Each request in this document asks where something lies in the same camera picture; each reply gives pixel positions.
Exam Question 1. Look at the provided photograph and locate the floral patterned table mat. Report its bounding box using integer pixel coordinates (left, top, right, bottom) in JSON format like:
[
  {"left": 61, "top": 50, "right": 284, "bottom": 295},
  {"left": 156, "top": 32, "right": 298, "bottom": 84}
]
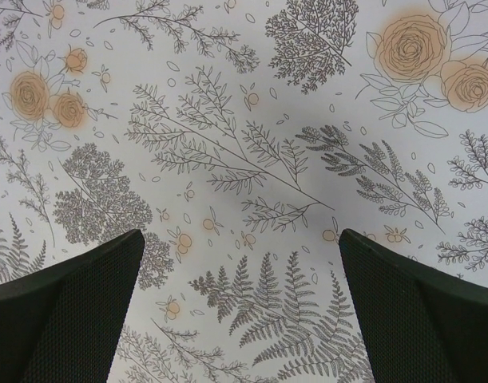
[{"left": 0, "top": 1, "right": 488, "bottom": 382}]

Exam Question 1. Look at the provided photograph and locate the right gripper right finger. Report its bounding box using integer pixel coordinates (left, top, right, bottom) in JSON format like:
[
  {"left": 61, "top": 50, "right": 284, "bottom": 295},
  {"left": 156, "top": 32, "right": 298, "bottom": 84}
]
[{"left": 339, "top": 229, "right": 488, "bottom": 382}]

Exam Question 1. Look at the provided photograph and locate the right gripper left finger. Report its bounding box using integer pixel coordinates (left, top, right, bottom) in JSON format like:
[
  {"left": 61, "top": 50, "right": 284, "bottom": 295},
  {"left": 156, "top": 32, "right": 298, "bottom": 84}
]
[{"left": 0, "top": 230, "right": 144, "bottom": 382}]

